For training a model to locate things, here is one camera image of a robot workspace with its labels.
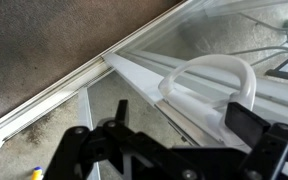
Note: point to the white sliding glass door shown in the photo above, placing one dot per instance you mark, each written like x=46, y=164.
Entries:
x=194, y=60

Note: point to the yellow and blue marker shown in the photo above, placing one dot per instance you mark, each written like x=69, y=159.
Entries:
x=37, y=173

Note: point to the metal floor door track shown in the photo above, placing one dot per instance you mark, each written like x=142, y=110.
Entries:
x=43, y=43

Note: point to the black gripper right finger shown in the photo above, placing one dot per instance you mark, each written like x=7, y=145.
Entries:
x=248, y=126

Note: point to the white screen door frame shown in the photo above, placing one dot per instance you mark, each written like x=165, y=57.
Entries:
x=85, y=118

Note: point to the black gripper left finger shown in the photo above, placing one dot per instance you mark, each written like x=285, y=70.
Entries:
x=122, y=113

